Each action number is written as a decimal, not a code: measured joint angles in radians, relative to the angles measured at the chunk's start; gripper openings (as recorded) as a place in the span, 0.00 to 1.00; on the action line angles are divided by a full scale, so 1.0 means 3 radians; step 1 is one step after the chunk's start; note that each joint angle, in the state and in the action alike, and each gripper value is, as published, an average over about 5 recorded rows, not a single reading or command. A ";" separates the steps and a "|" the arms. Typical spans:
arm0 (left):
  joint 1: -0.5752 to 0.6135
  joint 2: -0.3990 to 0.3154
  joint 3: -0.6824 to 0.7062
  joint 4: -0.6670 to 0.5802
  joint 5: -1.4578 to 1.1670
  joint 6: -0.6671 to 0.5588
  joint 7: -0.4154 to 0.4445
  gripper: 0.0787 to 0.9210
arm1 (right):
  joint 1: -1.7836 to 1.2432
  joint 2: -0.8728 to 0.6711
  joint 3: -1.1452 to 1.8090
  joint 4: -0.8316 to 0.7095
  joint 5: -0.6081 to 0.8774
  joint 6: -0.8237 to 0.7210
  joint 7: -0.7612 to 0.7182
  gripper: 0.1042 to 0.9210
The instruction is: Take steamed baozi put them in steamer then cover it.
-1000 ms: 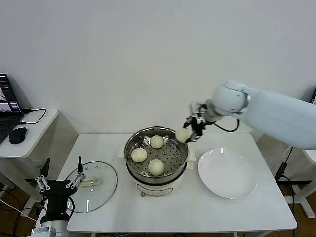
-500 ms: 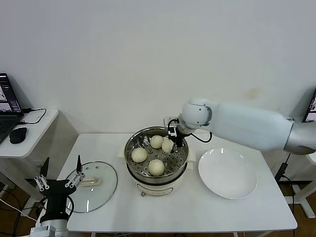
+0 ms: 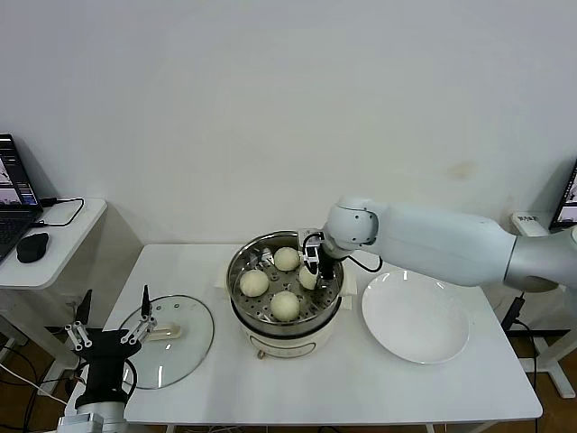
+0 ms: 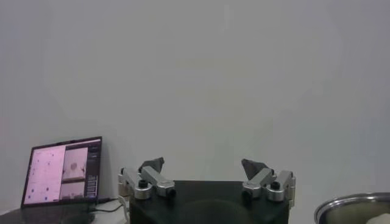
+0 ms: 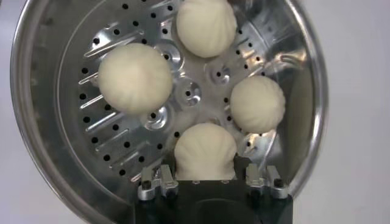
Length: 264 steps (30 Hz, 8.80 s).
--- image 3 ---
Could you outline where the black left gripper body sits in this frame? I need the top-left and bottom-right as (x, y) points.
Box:
(78, 328), (142, 398)

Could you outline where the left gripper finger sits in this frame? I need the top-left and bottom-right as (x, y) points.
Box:
(64, 289), (95, 352)
(120, 283), (158, 346)

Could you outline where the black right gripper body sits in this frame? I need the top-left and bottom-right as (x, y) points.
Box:
(316, 250), (340, 283)

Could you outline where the white steamed baozi bun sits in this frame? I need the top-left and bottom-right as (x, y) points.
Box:
(270, 290), (302, 322)
(239, 270), (270, 299)
(298, 266), (322, 290)
(273, 246), (301, 272)

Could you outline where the round glass pot lid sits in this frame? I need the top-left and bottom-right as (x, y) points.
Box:
(117, 294), (215, 390)

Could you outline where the stainless steel steamer basket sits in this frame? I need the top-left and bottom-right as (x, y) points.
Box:
(226, 230), (346, 333)

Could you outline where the white side table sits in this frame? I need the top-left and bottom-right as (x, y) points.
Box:
(510, 210), (577, 398)
(0, 198), (108, 375)

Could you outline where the black computer mouse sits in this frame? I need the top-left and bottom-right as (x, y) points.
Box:
(16, 232), (50, 264)

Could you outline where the white round plate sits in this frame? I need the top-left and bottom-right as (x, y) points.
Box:
(360, 270), (471, 365)

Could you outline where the black laptop with lit screen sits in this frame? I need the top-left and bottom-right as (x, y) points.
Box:
(0, 134), (45, 265)
(548, 157), (577, 231)

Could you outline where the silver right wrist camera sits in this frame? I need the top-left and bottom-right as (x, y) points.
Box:
(296, 228), (326, 266)

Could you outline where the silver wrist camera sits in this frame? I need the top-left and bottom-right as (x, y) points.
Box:
(56, 412), (105, 433)
(296, 228), (326, 266)

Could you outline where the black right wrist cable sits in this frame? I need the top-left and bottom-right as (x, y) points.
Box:
(342, 252), (384, 274)

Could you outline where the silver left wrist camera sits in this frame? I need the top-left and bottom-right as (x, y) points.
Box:
(56, 412), (105, 433)

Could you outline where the black laptop charger cable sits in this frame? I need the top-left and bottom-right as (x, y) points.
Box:
(31, 197), (86, 228)

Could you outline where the black power adapter cable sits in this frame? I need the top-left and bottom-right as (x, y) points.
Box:
(499, 290), (542, 375)

